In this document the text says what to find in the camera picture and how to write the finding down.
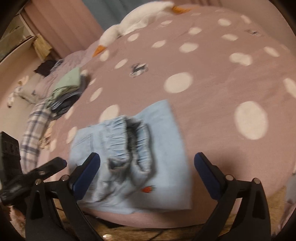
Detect blue curtain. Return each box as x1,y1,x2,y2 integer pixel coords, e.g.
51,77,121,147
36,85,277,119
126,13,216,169
82,0,160,26

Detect plaid flannel cloth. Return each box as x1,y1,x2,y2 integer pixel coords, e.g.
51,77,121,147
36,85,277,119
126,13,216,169
20,100,52,173

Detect stack of folded clothes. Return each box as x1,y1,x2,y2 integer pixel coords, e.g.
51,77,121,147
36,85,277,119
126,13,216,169
46,67,89,120

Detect pink curtain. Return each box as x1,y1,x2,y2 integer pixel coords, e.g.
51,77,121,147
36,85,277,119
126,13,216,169
21,1,103,58

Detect white goose plush toy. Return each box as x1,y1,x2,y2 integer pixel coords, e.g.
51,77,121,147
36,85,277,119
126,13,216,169
92,1,191,57

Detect black garment on pillow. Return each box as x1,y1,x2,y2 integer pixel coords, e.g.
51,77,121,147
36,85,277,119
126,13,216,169
34,59,57,77

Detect light blue denim pants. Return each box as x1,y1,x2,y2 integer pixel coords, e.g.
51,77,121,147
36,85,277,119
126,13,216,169
69,100,192,214

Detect pink polka dot bedspread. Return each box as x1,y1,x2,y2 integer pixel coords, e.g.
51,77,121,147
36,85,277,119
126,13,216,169
38,6,295,228

